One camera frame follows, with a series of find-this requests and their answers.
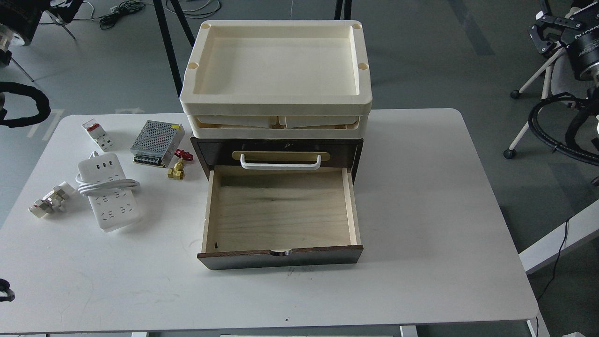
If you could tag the white power strip with cable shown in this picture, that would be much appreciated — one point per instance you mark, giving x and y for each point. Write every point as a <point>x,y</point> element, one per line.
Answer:
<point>102,179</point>

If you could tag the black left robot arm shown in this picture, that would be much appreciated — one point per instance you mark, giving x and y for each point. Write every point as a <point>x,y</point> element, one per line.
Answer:
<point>19,20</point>

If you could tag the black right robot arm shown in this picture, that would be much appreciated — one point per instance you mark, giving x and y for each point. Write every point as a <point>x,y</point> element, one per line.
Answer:
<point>578,36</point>

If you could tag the dark brown wooden cabinet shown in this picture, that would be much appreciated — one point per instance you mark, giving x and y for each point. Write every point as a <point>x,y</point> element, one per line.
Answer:
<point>227,152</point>

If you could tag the open wooden drawer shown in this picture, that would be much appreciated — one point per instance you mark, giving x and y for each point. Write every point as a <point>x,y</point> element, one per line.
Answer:
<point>279,219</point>

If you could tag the cream plastic lower tray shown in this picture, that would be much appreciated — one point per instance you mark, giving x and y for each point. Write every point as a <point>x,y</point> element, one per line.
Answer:
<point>278,127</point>

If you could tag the cream plastic tray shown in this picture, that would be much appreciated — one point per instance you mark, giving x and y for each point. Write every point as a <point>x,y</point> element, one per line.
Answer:
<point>278,127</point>
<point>278,62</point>

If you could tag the cream plastic top tray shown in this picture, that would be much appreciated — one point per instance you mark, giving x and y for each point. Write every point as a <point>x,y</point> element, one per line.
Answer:
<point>278,62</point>

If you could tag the silver metal power supply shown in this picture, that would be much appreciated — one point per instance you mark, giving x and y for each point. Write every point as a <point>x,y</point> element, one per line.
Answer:
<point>156,143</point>

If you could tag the white silver small adapter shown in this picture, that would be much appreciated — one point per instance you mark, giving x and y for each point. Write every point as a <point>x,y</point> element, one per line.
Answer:
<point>52,201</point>

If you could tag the white side table edge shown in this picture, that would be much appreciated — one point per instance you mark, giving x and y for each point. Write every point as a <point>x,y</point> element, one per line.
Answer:
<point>580,229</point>

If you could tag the white drawer handle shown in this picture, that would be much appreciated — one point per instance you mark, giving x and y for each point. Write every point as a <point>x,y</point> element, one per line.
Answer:
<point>280,166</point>

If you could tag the brass valve red handle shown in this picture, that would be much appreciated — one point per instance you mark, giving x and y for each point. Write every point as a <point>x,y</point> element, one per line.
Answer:
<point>177,171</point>

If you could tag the white red wall socket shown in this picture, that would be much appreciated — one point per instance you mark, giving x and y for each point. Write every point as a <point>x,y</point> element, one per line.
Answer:
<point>98,135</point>

